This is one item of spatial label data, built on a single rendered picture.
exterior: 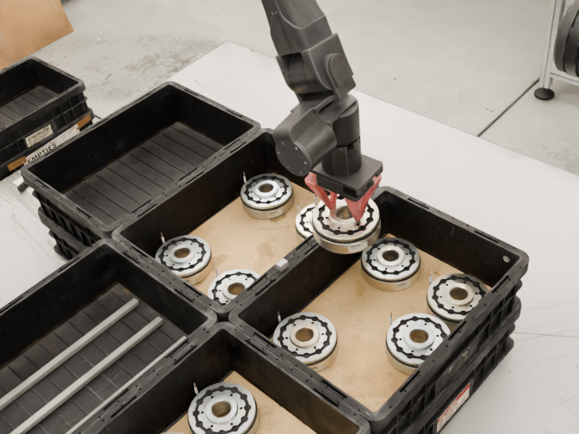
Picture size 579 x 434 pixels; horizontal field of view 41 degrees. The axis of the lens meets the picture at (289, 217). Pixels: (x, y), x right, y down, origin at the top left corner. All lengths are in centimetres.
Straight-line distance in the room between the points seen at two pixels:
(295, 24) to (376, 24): 284
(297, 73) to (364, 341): 48
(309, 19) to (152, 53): 284
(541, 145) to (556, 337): 165
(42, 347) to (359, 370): 54
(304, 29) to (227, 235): 59
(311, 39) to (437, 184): 82
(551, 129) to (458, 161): 135
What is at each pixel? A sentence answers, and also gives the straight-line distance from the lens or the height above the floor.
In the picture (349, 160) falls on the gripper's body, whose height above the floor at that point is 117.
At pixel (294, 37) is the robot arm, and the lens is 98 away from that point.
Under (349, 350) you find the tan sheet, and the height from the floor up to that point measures 83.
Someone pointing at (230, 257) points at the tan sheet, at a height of 83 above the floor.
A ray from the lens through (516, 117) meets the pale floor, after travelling 317.
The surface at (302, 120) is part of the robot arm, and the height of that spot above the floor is 126.
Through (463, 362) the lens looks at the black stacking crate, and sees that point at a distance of 124.
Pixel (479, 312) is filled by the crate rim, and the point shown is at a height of 93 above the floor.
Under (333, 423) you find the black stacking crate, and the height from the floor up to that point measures 89.
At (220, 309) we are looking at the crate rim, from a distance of 120.
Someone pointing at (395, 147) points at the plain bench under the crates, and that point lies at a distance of 184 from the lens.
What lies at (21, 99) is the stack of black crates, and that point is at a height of 49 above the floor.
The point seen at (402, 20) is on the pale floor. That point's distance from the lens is 383.
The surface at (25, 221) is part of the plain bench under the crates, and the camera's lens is 185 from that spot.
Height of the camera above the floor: 182
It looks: 42 degrees down
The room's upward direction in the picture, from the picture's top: 7 degrees counter-clockwise
